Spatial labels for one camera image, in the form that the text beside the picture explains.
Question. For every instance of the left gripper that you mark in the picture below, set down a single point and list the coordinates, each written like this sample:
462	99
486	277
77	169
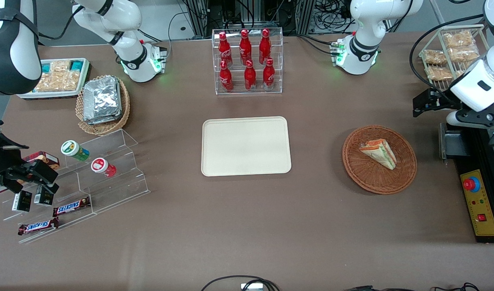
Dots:
441	102

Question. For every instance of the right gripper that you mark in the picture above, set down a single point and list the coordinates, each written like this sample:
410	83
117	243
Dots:
1	158

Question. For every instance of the triangle sandwich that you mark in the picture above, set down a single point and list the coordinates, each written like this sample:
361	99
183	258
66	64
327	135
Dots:
379	153

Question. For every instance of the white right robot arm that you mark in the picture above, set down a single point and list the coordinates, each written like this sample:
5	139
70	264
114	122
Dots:
137	60

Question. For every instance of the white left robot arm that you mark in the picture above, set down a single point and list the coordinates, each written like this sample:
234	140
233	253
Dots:
364	44

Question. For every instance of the oval light wicker basket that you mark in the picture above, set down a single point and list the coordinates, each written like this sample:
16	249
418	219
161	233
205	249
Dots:
103	128

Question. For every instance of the round brown wicker basket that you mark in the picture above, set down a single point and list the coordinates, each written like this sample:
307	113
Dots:
372	178

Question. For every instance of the beige plastic tray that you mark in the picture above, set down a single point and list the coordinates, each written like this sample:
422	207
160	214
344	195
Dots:
246	146

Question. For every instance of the small black box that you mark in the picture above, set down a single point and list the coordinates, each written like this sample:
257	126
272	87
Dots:
22	201
43	197

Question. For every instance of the brown chocolate box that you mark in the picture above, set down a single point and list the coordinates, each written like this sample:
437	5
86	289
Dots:
49	159

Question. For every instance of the Snickers chocolate bar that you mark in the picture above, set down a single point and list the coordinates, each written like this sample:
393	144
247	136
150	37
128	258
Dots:
38	226
71	207

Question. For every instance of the green can with white lid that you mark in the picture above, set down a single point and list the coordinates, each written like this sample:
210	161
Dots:
74	150

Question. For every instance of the black control machine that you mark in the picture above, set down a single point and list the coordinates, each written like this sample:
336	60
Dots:
477	145

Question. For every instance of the red can with white lid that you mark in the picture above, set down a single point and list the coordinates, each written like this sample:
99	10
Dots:
102	167

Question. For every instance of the white plastic bin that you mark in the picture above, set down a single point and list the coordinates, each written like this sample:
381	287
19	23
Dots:
53	95

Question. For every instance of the clear acrylic stepped stand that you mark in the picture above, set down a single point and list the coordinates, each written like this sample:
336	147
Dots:
117	190

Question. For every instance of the red emergency stop button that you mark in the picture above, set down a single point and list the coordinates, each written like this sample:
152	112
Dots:
470	184

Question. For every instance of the clear cracker bag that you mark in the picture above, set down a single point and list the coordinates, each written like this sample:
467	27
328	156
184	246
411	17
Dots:
69	80
61	66
47	83

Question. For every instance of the silver foil pack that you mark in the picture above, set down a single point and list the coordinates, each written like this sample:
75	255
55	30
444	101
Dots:
109	120
102	97

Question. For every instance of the teal snack packet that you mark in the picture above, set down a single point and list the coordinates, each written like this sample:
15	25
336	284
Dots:
77	65
47	67

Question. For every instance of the yellow control panel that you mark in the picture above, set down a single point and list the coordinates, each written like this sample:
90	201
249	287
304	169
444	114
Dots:
483	202

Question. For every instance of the clear acrylic bottle rack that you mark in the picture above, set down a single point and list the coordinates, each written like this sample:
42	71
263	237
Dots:
277	60

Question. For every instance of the red cola bottle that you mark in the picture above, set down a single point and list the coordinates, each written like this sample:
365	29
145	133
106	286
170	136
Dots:
265	46
250	76
225	77
225	50
268	75
245	47

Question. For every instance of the brown table cover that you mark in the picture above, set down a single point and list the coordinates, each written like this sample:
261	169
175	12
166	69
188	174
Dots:
246	226

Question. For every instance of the metal equipment rack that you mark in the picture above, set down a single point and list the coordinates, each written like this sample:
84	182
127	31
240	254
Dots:
198	16

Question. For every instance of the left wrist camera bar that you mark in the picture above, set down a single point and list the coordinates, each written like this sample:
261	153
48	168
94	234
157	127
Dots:
473	120

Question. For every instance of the red rocker switch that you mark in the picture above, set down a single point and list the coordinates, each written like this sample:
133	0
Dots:
482	218

